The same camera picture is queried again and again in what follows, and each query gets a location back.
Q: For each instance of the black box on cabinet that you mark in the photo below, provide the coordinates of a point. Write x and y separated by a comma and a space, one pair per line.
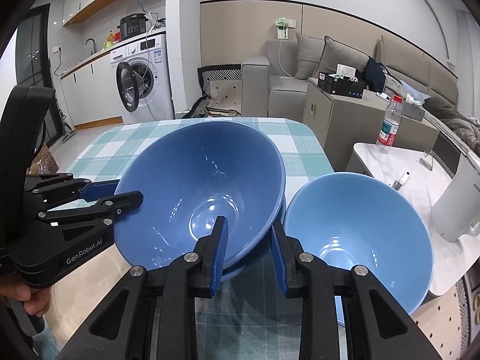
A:
341, 86

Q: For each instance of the black rice cooker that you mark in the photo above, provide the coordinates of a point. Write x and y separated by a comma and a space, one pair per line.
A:
132, 25

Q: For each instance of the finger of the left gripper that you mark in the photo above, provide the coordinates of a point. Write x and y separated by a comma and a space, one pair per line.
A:
81, 220
48, 191

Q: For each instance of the white wall charger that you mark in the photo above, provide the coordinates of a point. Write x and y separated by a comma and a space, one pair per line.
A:
283, 25

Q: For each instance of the kitchen knife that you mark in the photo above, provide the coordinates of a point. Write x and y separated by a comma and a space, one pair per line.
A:
401, 181

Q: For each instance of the white electric kettle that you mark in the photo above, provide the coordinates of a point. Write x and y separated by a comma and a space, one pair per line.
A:
456, 213

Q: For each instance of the grey side cabinet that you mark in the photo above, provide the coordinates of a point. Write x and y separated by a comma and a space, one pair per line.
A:
339, 122

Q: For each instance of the white washing machine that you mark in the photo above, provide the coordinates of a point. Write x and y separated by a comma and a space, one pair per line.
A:
142, 80

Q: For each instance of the person's left hand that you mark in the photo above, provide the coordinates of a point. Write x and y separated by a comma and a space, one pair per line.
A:
36, 301

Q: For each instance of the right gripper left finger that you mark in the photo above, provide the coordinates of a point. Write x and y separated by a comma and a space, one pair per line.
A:
151, 314

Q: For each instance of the blue bowl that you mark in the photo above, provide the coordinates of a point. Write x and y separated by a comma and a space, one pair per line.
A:
248, 238
187, 178
348, 219

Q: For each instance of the grey sofa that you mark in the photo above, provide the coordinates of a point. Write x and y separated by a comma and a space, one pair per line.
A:
275, 84

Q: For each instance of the teal checkered tablecloth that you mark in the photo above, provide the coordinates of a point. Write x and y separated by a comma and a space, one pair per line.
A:
248, 318

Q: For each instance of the patterned floor rug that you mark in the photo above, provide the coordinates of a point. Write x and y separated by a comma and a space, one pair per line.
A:
221, 87

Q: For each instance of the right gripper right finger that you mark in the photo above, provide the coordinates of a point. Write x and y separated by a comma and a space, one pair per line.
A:
376, 326

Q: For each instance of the plastic water bottle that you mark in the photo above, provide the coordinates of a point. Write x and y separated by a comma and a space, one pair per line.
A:
390, 125

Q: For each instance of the white marble side table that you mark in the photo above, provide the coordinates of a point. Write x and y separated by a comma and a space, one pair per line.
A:
422, 189

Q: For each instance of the grey cushion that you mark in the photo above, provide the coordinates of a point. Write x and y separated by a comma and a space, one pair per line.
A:
335, 53
308, 58

